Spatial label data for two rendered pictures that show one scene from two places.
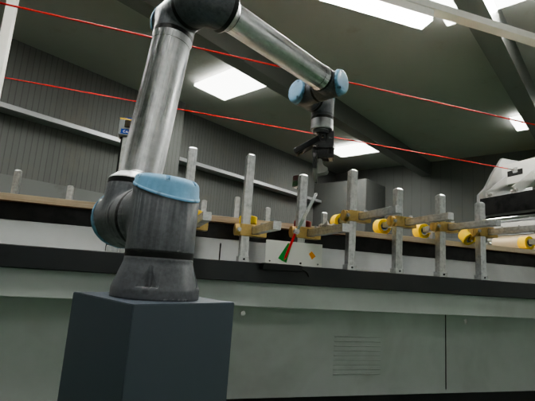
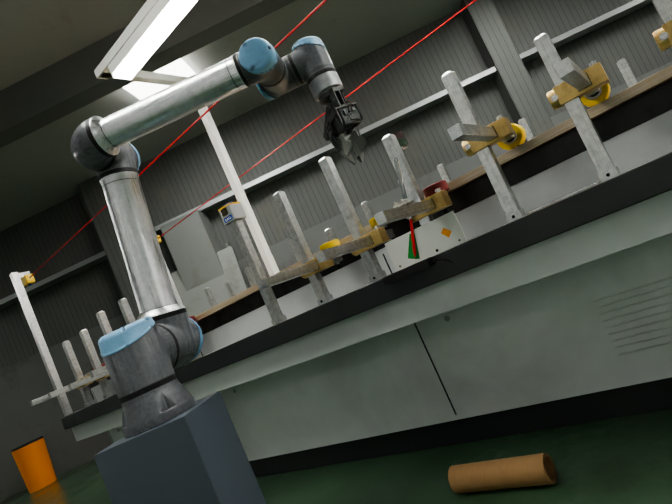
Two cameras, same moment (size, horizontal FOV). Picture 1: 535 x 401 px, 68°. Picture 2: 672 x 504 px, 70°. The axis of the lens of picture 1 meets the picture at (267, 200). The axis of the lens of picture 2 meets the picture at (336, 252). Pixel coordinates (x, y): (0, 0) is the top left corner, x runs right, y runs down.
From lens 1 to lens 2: 130 cm
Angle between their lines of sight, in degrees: 52
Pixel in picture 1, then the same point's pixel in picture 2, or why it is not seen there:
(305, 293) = (469, 282)
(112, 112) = (417, 71)
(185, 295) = (146, 425)
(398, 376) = not seen: outside the picture
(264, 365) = (505, 368)
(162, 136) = (141, 273)
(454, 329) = not seen: outside the picture
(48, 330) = (306, 388)
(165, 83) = (120, 229)
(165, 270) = (128, 412)
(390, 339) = not seen: outside the picture
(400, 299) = (641, 217)
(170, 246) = (124, 391)
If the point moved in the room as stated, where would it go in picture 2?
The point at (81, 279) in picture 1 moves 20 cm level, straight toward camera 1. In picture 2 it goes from (275, 353) to (245, 370)
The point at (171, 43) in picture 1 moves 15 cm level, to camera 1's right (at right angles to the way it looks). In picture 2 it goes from (107, 192) to (115, 170)
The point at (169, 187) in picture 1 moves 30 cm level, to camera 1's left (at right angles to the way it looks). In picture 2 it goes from (103, 348) to (87, 362)
